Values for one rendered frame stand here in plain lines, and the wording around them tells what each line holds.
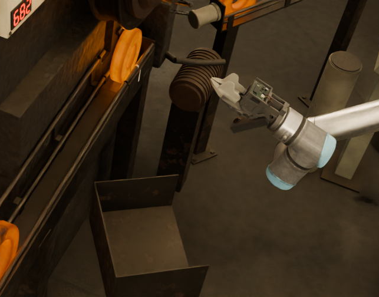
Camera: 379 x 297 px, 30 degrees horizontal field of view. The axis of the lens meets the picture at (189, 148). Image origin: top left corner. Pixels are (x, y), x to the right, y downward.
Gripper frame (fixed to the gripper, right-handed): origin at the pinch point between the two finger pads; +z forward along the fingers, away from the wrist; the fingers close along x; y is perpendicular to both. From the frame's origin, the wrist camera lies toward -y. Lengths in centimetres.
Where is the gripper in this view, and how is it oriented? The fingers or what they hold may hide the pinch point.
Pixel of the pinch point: (213, 83)
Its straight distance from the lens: 192.1
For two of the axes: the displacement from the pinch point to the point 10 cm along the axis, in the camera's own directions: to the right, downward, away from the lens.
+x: -3.3, 6.3, -7.0
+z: -8.3, -5.5, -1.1
